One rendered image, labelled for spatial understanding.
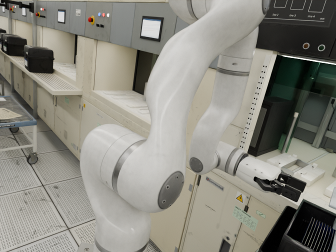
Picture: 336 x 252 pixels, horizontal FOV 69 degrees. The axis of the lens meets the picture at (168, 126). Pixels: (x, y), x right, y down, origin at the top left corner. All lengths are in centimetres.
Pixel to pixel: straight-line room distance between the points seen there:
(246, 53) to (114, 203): 48
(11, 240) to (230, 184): 145
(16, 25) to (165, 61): 470
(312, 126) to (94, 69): 175
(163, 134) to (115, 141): 10
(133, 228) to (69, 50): 338
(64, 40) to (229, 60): 321
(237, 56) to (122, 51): 178
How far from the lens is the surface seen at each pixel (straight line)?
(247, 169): 72
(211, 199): 131
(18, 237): 202
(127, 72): 242
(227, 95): 69
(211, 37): 49
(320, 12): 103
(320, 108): 193
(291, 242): 68
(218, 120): 69
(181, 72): 46
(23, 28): 513
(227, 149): 75
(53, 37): 368
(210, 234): 141
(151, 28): 155
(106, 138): 48
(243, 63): 68
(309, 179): 127
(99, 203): 53
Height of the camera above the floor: 136
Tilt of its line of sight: 19 degrees down
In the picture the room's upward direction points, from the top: 10 degrees clockwise
